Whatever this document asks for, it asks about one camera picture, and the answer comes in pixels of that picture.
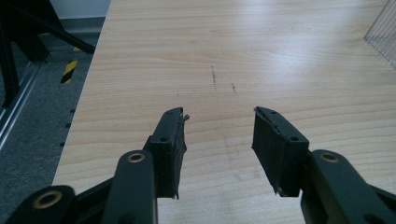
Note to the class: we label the clear ribbed plastic container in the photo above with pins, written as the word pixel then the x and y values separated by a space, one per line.
pixel 383 34

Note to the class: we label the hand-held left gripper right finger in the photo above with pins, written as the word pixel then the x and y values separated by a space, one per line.
pixel 278 155

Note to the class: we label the silver metal floor rail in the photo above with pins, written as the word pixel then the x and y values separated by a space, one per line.
pixel 15 99

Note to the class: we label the yellow black hazard tape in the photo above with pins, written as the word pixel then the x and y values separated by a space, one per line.
pixel 69 70

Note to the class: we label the black metal stand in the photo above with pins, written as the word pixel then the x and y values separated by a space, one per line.
pixel 21 34

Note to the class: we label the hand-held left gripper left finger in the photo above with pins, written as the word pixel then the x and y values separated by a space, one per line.
pixel 166 149

